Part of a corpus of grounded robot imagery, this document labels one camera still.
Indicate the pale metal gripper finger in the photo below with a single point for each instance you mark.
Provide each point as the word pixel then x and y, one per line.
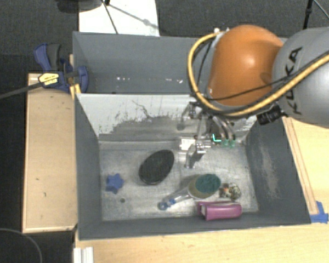
pixel 199 148
pixel 185 143

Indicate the dark green round pad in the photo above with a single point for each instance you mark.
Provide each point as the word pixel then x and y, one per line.
pixel 207 182

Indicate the black oval disc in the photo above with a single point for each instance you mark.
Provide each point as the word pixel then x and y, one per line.
pixel 156 167

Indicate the clear plastic bottle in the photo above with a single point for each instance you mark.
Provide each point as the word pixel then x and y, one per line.
pixel 179 193

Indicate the speckled stone-like lump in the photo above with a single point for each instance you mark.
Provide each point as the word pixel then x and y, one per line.
pixel 231 191

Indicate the purple plastic container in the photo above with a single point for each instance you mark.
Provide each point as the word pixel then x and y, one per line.
pixel 222 211

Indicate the blue star-shaped toy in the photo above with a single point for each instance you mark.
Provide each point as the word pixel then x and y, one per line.
pixel 114 183

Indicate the grey metal bin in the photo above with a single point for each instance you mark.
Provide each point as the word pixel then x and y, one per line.
pixel 153 62

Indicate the black cylinder on white bracket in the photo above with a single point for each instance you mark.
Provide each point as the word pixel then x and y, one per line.
pixel 268 116

